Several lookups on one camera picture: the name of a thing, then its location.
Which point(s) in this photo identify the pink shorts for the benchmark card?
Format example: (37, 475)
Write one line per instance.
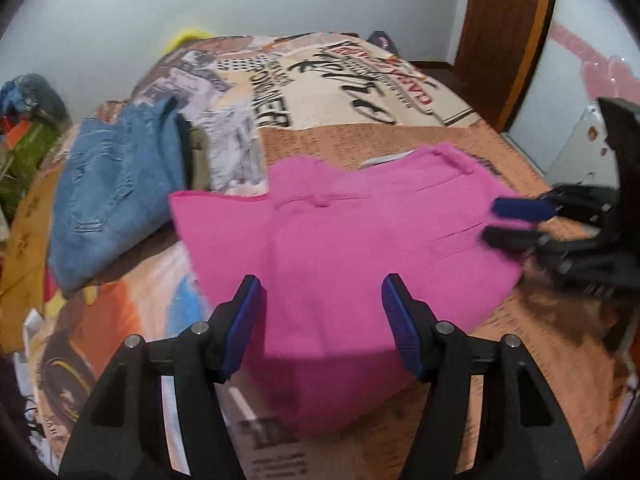
(321, 241)

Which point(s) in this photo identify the yellow foam tube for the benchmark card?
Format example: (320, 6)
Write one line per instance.
(185, 36)

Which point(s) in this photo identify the grey backpack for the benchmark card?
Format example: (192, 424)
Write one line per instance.
(383, 41)

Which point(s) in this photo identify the white appliance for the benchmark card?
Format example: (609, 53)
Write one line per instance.
(585, 158)

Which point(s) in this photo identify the olive folded garment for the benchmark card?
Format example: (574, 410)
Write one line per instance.
(194, 146)

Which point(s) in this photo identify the wooden lap desk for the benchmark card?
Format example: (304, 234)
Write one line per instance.
(25, 263)

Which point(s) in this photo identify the folded blue jeans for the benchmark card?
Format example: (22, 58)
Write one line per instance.
(114, 188)

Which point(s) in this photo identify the pile of clothes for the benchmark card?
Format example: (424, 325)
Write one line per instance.
(30, 97)

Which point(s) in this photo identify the brown wooden door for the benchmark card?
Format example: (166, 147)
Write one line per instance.
(499, 48)

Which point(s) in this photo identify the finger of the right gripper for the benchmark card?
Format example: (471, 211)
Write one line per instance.
(533, 210)
(516, 242)

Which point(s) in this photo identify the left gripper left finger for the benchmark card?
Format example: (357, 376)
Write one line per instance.
(155, 413)

